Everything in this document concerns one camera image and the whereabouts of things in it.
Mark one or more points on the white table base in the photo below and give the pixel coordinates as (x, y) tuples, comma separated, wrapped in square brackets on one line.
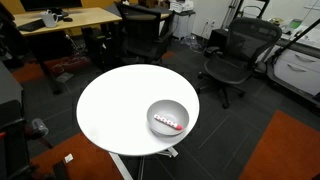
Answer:
[(170, 152)]

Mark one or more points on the white pitcher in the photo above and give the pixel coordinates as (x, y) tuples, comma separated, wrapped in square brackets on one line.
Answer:
[(49, 18)]

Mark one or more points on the black mesh office chair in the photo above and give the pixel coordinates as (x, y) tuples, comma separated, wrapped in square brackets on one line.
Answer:
[(247, 39)]

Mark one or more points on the red and white marker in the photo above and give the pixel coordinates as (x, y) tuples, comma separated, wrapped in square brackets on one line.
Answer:
[(168, 122)]

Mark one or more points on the wooden top desk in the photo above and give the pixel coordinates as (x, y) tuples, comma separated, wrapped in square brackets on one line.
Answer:
[(81, 17)]

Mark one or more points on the grey round bowl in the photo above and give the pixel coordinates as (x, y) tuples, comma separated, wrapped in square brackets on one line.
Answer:
[(171, 110)]

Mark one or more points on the black office chair at desk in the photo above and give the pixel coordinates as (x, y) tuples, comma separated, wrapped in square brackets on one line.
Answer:
[(145, 34)]

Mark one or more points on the black computer monitor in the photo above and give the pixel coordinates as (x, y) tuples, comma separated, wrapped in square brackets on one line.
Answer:
[(37, 5)]

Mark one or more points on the black keyboard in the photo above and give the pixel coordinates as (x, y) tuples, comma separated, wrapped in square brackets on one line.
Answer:
[(32, 26)]

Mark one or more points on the white drawer cabinet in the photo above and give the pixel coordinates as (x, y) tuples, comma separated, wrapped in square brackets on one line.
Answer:
[(299, 70)]

